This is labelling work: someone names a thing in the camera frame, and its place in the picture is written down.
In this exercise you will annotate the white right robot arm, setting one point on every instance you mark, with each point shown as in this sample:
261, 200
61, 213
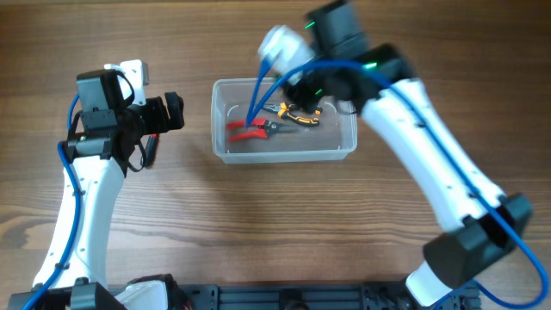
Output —
480, 223

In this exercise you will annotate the orange black pliers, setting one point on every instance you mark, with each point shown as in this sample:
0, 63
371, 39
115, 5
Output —
287, 112

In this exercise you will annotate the clear plastic container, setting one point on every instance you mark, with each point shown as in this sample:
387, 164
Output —
333, 139

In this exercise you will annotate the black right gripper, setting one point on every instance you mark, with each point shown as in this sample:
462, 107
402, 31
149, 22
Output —
312, 97

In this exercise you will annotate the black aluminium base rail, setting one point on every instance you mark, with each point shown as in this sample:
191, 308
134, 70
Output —
166, 294

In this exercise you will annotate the black red screwdriver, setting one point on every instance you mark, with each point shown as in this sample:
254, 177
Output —
151, 150

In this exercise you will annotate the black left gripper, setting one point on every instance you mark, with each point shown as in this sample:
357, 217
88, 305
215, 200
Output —
162, 122

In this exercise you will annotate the red handled snips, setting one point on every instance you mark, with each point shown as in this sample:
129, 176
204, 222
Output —
260, 128

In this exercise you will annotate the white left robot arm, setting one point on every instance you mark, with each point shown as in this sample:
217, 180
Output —
103, 144

